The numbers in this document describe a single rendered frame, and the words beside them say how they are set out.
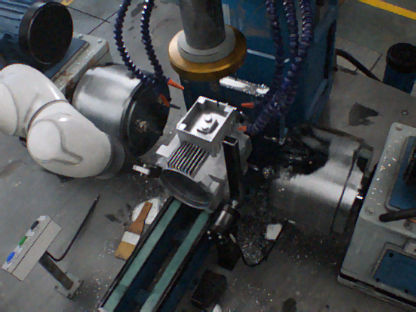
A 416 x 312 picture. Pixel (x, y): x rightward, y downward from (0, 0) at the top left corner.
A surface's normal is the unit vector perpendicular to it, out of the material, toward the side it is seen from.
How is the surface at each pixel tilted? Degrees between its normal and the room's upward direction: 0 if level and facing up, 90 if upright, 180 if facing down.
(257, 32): 90
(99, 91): 21
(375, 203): 0
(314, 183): 40
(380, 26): 0
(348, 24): 0
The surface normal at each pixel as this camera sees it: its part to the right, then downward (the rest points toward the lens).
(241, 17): -0.48, 0.73
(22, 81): 0.26, -0.69
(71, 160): 0.61, 0.61
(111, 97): -0.31, -0.25
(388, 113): -0.12, -0.60
